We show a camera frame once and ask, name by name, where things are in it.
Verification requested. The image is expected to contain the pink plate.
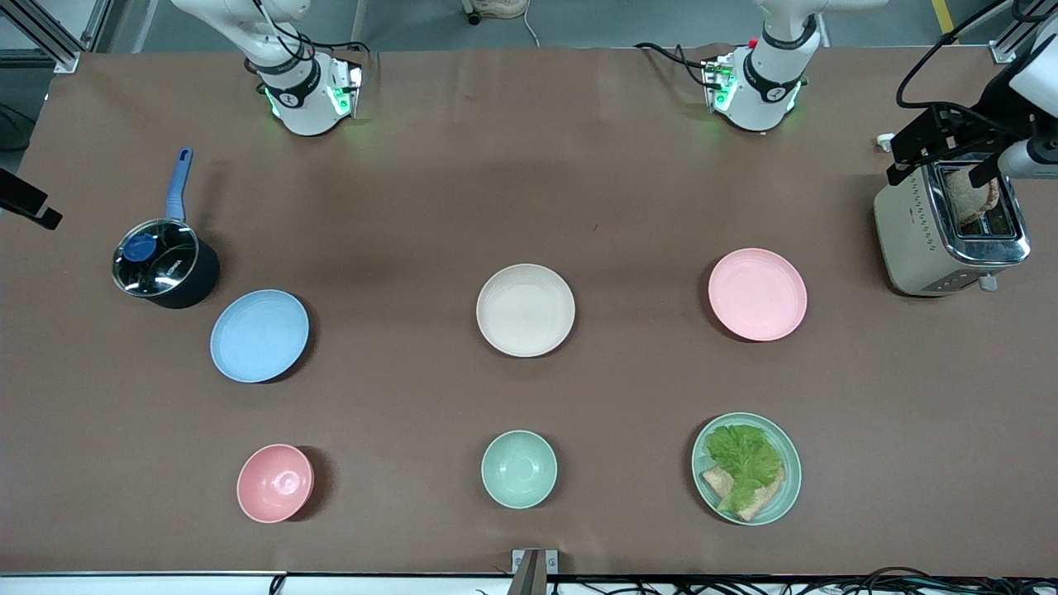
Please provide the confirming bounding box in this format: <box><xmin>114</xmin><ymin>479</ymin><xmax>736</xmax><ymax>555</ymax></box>
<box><xmin>708</xmin><ymin>248</ymin><xmax>808</xmax><ymax>342</ymax></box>

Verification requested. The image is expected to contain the blue plate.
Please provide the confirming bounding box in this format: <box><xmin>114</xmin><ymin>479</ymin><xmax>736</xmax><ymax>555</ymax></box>
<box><xmin>209</xmin><ymin>288</ymin><xmax>311</xmax><ymax>384</ymax></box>

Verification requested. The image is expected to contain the bread slice in toaster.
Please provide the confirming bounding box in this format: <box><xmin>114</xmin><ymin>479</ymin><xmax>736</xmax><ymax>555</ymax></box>
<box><xmin>945</xmin><ymin>168</ymin><xmax>1000</xmax><ymax>229</ymax></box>

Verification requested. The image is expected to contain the silver toaster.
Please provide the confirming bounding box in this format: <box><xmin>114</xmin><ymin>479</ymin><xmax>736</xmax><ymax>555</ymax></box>
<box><xmin>874</xmin><ymin>157</ymin><xmax>1033</xmax><ymax>298</ymax></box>

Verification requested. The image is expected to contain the clear glass with blue base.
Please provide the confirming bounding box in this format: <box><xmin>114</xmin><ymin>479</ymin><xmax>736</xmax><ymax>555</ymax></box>
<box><xmin>112</xmin><ymin>218</ymin><xmax>201</xmax><ymax>297</ymax></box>

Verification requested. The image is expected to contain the green lettuce leaf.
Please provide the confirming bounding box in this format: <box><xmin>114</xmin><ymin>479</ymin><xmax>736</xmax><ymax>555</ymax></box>
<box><xmin>703</xmin><ymin>424</ymin><xmax>785</xmax><ymax>513</ymax></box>

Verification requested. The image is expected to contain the green plate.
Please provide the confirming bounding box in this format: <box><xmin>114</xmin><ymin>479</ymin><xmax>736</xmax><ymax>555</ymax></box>
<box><xmin>691</xmin><ymin>412</ymin><xmax>803</xmax><ymax>527</ymax></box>

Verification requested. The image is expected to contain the toasted bread slice on plate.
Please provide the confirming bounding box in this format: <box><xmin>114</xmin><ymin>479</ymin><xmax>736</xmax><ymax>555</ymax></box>
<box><xmin>701</xmin><ymin>464</ymin><xmax>787</xmax><ymax>522</ymax></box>

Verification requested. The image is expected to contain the pink bowl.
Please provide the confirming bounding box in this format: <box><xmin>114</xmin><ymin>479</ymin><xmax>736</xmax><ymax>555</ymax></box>
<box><xmin>236</xmin><ymin>444</ymin><xmax>316</xmax><ymax>524</ymax></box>

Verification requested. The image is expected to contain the beige plate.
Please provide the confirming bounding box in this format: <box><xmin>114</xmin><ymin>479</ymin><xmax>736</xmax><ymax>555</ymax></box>
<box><xmin>475</xmin><ymin>263</ymin><xmax>577</xmax><ymax>359</ymax></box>

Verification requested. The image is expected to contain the beige shoe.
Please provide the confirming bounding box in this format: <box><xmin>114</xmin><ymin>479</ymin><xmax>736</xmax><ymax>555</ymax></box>
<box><xmin>461</xmin><ymin>0</ymin><xmax>531</xmax><ymax>23</ymax></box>

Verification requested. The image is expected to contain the green bowl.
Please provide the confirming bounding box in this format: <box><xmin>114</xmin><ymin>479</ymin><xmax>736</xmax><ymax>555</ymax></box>
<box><xmin>481</xmin><ymin>430</ymin><xmax>559</xmax><ymax>510</ymax></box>

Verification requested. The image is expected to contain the aluminium frame profile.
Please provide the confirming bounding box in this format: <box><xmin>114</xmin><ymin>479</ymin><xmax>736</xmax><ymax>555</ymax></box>
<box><xmin>988</xmin><ymin>0</ymin><xmax>1058</xmax><ymax>65</ymax></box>
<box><xmin>0</xmin><ymin>0</ymin><xmax>112</xmax><ymax>74</ymax></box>

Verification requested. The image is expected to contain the dark saucepan with blue handle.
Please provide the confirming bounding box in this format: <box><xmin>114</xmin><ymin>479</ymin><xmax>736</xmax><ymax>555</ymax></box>
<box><xmin>112</xmin><ymin>147</ymin><xmax>222</xmax><ymax>311</ymax></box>

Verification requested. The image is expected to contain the white table edge rail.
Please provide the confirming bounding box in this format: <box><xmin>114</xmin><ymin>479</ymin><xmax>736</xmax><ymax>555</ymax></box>
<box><xmin>0</xmin><ymin>570</ymin><xmax>513</xmax><ymax>595</ymax></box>

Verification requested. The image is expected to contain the black cable bundle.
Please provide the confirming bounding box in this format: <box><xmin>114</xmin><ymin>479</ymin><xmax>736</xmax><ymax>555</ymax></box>
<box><xmin>562</xmin><ymin>565</ymin><xmax>1058</xmax><ymax>595</ymax></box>

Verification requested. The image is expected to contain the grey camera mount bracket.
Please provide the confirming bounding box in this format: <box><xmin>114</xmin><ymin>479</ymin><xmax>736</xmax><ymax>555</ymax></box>
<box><xmin>506</xmin><ymin>549</ymin><xmax>560</xmax><ymax>595</ymax></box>

